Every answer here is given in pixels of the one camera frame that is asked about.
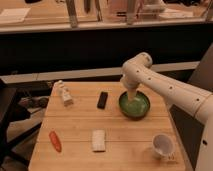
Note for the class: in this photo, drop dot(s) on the white paper cup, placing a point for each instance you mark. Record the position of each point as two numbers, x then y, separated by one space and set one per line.
162 146

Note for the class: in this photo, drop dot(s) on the white paper sheet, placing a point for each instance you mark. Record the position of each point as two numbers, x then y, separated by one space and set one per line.
14 15

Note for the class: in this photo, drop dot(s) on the white toy figurine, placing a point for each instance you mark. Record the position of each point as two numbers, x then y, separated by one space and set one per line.
64 93

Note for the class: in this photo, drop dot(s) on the cream cylindrical pusher tool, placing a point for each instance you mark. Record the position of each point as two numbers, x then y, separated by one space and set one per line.
131 94

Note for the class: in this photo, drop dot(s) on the white sponge block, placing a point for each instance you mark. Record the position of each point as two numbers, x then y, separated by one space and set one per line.
98 141

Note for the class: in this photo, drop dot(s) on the green bowl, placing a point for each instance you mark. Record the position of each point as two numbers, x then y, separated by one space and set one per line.
135 109

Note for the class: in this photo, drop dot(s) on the black eraser block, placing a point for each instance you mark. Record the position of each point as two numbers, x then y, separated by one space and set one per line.
102 100

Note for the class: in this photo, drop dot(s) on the metal frame post left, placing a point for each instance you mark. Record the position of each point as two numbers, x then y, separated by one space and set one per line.
72 13

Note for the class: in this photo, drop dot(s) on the orange toy carrot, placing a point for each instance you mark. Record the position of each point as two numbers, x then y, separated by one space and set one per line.
55 141

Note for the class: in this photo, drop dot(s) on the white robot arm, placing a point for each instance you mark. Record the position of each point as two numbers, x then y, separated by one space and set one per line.
195 101

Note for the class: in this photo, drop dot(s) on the metal frame post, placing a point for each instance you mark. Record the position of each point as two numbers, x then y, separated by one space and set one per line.
130 11
72 13

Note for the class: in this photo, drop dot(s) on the metal frame post right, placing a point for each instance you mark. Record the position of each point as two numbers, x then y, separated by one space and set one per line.
130 11

